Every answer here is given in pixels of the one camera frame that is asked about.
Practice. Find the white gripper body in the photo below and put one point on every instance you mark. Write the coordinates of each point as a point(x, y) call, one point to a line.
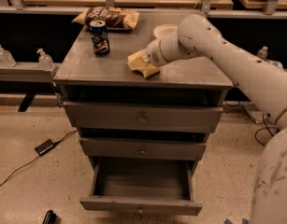
point(152, 55)

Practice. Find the yellow sponge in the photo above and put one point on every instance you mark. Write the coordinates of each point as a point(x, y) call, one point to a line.
point(139, 62)

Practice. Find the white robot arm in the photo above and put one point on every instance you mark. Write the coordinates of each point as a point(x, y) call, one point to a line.
point(263, 83)

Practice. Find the grey wooden drawer cabinet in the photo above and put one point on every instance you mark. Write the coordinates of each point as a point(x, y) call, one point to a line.
point(84, 77)

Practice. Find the grey top drawer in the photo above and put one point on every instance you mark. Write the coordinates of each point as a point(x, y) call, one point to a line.
point(160, 118)

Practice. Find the grey drawer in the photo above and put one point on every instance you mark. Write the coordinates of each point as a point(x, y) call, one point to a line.
point(160, 118)
point(142, 149)

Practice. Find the grey middle drawer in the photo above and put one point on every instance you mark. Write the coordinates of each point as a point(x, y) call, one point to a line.
point(142, 149)

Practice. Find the open bottom drawer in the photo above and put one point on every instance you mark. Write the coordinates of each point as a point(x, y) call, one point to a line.
point(144, 186)

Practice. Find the white paper bowl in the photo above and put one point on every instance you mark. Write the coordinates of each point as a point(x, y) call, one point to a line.
point(164, 29)

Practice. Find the brown chip bag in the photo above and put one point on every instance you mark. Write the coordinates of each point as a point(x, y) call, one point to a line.
point(115, 18)

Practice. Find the dark soda can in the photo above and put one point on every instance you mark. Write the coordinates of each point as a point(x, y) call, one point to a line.
point(99, 35)

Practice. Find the clear plastic bottle right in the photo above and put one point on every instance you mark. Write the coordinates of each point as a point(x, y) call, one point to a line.
point(262, 53)

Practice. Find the clear pump bottle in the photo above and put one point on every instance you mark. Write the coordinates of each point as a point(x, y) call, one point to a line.
point(6, 57)
point(45, 60)

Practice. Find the black power adapter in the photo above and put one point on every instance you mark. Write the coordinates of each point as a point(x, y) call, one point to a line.
point(44, 147)

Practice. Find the clear pump bottle far left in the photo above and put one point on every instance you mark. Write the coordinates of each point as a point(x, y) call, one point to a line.
point(6, 57)

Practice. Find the black object on floor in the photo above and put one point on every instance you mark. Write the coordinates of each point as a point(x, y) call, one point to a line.
point(49, 218)

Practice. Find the grey metal shelf rail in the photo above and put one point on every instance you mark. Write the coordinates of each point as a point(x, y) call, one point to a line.
point(24, 72)

